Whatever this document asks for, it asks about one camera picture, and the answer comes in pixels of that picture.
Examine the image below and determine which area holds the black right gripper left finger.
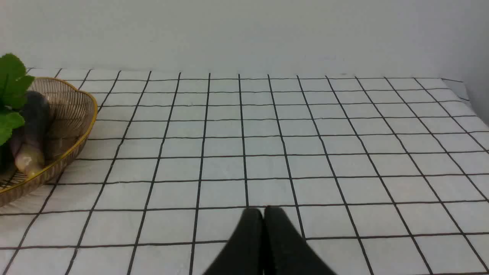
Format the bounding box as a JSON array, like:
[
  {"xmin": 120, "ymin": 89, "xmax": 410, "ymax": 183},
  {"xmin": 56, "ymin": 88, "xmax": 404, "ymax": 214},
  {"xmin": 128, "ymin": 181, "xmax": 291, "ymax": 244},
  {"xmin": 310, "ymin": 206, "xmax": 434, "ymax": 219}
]
[{"xmin": 204, "ymin": 208, "xmax": 263, "ymax": 275}]

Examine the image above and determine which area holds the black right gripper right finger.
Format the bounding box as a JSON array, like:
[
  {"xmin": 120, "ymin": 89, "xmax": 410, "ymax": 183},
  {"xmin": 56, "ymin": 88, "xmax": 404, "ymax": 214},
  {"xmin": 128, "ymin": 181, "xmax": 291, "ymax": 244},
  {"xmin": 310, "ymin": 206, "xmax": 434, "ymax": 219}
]
[{"xmin": 264, "ymin": 206, "xmax": 336, "ymax": 275}]

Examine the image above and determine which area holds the white black-grid tablecloth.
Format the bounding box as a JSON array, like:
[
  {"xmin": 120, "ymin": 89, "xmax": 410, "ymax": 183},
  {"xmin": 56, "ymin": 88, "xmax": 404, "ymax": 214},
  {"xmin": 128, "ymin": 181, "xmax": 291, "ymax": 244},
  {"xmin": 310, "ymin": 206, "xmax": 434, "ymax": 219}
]
[{"xmin": 1, "ymin": 68, "xmax": 489, "ymax": 275}]

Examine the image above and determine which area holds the woven gold-rimmed basket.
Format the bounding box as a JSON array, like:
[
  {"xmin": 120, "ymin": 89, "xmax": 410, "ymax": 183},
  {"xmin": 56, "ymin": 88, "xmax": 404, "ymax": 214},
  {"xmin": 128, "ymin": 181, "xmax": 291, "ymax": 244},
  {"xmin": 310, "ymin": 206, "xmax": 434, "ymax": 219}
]
[{"xmin": 1, "ymin": 77, "xmax": 98, "ymax": 205}]

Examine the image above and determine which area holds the white radish with green leaves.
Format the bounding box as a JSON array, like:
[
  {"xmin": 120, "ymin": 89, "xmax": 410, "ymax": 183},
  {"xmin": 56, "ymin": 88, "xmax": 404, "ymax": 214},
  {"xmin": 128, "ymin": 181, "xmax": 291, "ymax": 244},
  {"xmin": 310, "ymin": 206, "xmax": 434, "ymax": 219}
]
[{"xmin": 0, "ymin": 53, "xmax": 50, "ymax": 178}]

